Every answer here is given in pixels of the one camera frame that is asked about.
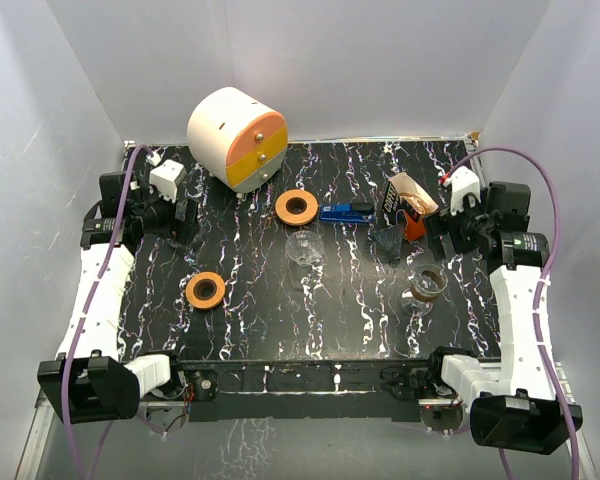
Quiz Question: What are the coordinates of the white round drawer cabinet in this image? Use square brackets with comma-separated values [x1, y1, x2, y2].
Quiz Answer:
[187, 87, 288, 196]

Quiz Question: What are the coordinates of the glass carafe with brown band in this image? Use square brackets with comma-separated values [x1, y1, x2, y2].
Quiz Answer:
[400, 264, 448, 317]

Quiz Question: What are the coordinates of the clear glass dripper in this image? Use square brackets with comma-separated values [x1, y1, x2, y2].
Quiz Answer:
[285, 230, 324, 267]

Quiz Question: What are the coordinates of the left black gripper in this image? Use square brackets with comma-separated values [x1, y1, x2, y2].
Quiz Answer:
[131, 178, 199, 245]

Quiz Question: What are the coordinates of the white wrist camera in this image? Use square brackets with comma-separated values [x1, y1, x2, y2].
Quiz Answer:
[149, 160, 186, 203]
[442, 166, 481, 216]

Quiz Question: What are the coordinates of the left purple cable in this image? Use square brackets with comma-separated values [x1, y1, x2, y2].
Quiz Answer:
[61, 144, 154, 480]

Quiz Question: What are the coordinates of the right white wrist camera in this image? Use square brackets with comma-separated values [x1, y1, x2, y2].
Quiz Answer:
[442, 166, 481, 216]

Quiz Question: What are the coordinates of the dark glass dripper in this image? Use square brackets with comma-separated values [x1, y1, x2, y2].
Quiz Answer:
[371, 224, 404, 266]

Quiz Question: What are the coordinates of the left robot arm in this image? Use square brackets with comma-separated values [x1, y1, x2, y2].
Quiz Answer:
[37, 161, 199, 424]

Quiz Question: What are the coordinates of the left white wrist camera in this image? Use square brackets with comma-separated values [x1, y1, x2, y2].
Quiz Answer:
[149, 160, 186, 203]

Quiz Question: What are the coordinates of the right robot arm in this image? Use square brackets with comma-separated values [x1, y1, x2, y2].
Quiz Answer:
[424, 182, 583, 455]

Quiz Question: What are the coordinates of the coffee filter packet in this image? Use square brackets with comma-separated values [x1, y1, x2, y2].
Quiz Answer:
[381, 172, 439, 242]

